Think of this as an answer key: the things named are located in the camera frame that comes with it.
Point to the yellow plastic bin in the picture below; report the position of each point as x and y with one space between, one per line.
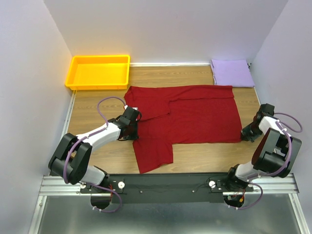
98 72

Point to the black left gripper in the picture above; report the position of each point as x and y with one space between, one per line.
134 136

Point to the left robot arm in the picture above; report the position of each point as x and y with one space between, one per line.
71 157

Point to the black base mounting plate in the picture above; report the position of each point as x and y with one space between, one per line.
175 187

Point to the aluminium frame rail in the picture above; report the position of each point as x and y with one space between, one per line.
271 208

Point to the red t shirt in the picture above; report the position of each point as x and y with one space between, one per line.
181 115

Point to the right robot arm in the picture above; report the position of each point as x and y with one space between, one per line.
274 156

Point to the folded lavender t shirt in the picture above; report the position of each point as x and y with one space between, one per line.
233 73

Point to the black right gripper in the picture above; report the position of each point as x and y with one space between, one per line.
246 136

